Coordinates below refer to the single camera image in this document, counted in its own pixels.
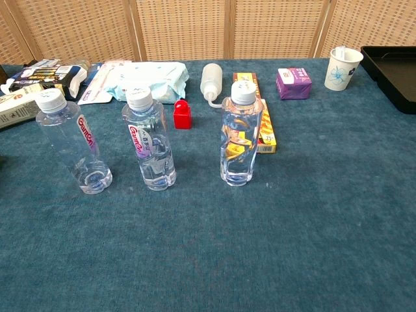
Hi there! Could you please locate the clear water bottle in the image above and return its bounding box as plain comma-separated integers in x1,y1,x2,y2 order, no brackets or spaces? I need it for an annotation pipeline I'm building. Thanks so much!
220,81,265,188
34,88,113,195
121,85,177,192

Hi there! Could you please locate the small red block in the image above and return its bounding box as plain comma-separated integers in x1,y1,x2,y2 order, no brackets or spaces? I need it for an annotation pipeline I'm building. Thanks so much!
173,99,193,130

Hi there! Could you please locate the yellow curry box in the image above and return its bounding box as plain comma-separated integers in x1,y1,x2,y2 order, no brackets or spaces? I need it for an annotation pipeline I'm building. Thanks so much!
255,98,278,154

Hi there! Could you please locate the white squeeze bottle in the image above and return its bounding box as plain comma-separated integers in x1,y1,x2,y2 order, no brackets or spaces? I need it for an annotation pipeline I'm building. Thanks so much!
200,63,228,109

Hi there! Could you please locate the blue tablecloth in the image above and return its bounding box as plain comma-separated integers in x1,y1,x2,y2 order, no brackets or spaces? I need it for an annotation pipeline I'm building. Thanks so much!
0,57,416,312

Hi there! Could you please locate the narrow yellow brown box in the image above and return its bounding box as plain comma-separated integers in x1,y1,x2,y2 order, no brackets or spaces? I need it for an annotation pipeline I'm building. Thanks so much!
232,72,262,100

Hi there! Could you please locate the wet wipes pack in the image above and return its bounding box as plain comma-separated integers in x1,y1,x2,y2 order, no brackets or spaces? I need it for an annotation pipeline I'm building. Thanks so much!
107,61,190,105

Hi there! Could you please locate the purple box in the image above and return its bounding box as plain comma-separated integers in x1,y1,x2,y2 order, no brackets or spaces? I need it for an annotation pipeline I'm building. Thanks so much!
276,67,313,100

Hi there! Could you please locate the pink toothbrush pack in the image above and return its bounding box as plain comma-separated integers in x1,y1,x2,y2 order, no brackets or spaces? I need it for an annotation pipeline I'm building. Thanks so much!
77,60,133,105

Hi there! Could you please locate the wicker folding screen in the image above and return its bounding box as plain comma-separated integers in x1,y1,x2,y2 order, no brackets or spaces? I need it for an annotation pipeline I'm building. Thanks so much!
0,0,416,66

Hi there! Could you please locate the white paper cup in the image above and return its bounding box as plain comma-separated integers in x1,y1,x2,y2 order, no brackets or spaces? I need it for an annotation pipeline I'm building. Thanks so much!
324,47,364,92

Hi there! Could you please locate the black battery pack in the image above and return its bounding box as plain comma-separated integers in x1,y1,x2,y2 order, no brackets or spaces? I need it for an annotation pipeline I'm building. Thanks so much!
8,59,88,99

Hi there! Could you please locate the blue white toothpaste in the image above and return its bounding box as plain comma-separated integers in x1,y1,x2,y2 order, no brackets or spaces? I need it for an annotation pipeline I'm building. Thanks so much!
32,58,62,68

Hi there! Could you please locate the black tray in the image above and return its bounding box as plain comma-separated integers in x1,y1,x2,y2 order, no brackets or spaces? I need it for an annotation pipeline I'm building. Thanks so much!
360,45,416,114

